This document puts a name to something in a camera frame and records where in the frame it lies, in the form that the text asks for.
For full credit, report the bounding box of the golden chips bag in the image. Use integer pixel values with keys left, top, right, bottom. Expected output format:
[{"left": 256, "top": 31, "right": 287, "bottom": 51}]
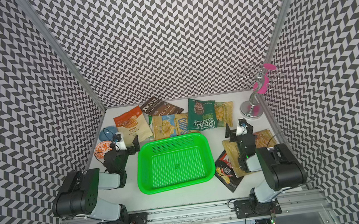
[{"left": 222, "top": 129, "right": 276, "bottom": 178}]

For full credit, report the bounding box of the yellow green chips bag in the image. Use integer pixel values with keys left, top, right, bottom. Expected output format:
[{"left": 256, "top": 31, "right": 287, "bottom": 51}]
[{"left": 214, "top": 101, "right": 234, "bottom": 128}]

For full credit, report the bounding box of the green Real chips bag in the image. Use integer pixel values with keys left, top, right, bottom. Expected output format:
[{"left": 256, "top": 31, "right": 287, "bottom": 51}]
[{"left": 188, "top": 99, "right": 217, "bottom": 131}]

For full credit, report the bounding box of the black Krax chips bag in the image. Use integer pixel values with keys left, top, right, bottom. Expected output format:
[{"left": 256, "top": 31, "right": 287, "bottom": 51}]
[{"left": 215, "top": 150, "right": 243, "bottom": 193}]

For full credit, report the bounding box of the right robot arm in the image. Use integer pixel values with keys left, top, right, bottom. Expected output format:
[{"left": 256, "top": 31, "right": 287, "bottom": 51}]
[{"left": 225, "top": 118, "right": 308, "bottom": 208}]

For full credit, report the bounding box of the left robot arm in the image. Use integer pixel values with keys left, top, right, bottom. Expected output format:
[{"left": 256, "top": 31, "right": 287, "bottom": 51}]
[{"left": 52, "top": 133, "right": 140, "bottom": 224}]

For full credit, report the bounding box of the orange white chips bag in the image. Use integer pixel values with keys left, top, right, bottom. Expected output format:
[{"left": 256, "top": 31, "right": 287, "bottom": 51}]
[{"left": 114, "top": 106, "right": 153, "bottom": 146}]

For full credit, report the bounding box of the yellow blue chips bag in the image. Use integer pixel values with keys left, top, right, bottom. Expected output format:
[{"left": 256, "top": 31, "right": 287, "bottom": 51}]
[{"left": 152, "top": 113, "right": 190, "bottom": 140}]

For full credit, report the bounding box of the green plastic basket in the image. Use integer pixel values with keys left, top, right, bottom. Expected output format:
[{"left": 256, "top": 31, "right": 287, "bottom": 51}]
[{"left": 137, "top": 133, "right": 216, "bottom": 195}]

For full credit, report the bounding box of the brown kettle chips bag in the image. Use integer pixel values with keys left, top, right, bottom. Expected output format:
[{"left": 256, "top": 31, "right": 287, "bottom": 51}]
[{"left": 140, "top": 97, "right": 184, "bottom": 116}]

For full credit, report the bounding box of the blue bowl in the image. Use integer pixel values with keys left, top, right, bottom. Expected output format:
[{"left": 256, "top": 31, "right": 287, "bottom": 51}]
[{"left": 99, "top": 126, "right": 118, "bottom": 142}]

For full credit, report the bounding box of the silver pink mug tree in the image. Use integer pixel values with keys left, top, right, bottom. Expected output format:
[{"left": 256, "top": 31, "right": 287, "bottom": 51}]
[{"left": 240, "top": 63, "right": 278, "bottom": 119}]

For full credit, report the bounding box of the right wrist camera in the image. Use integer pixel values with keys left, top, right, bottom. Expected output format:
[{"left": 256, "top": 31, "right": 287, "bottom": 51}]
[{"left": 236, "top": 118, "right": 248, "bottom": 136}]

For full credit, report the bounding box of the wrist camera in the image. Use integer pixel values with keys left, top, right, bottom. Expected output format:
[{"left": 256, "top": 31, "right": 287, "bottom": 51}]
[
  {"left": 112, "top": 132, "right": 127, "bottom": 152},
  {"left": 236, "top": 118, "right": 248, "bottom": 136}
]

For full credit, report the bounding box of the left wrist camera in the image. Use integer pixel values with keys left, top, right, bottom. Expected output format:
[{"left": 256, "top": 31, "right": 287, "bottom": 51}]
[{"left": 112, "top": 132, "right": 127, "bottom": 152}]

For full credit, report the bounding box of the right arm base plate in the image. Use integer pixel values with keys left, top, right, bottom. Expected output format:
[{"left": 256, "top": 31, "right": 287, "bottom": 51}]
[{"left": 233, "top": 200, "right": 282, "bottom": 219}]

